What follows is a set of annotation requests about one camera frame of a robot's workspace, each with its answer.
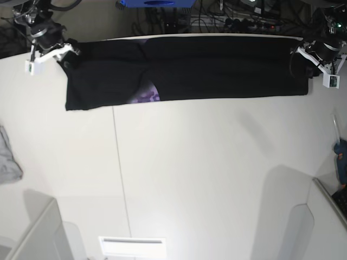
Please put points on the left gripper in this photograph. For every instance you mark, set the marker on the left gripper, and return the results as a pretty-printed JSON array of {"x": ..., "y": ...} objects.
[{"x": 325, "y": 50}]

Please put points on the black keyboard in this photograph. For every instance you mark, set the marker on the black keyboard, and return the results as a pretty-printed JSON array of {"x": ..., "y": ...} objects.
[{"x": 340, "y": 198}]

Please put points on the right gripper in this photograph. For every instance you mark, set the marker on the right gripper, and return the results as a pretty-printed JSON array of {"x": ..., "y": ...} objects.
[{"x": 48, "y": 35}]

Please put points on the white power strip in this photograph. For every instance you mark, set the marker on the white power strip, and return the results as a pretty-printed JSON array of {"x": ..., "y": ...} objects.
[{"x": 224, "y": 24}]

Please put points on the black T-shirt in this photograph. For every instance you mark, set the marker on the black T-shirt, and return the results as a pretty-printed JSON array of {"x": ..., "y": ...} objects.
[{"x": 121, "y": 72}]

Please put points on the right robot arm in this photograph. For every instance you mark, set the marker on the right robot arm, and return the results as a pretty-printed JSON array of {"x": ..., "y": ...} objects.
[{"x": 37, "y": 17}]

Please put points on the grey cloth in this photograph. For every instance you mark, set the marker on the grey cloth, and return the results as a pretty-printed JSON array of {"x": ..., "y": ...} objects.
[{"x": 10, "y": 169}]

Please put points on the blue glue gun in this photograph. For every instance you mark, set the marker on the blue glue gun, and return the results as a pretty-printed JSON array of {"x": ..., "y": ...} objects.
[{"x": 340, "y": 152}]

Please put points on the blue box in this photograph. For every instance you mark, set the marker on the blue box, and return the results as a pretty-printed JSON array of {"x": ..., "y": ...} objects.
[{"x": 157, "y": 3}]

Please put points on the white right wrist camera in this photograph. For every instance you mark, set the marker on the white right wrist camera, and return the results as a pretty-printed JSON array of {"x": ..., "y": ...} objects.
[{"x": 34, "y": 64}]

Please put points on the white paper label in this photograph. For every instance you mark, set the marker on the white paper label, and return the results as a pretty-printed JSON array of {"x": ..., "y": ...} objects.
[{"x": 133, "y": 247}]

